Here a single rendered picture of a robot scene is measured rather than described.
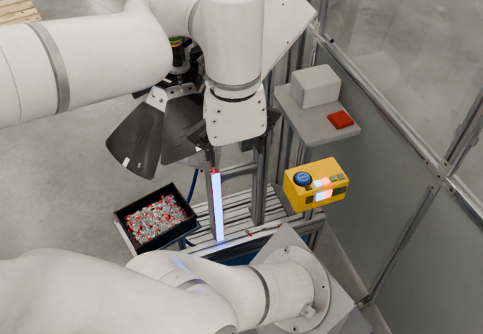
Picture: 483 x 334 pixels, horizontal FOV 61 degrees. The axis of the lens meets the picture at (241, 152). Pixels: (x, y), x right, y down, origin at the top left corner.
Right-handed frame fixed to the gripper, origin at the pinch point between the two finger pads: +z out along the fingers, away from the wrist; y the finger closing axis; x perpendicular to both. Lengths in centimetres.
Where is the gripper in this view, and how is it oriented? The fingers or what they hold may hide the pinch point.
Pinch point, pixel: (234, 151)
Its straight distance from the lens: 75.0
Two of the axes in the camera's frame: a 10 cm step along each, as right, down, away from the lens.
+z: 0.0, 6.7, 7.4
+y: 9.4, -2.5, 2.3
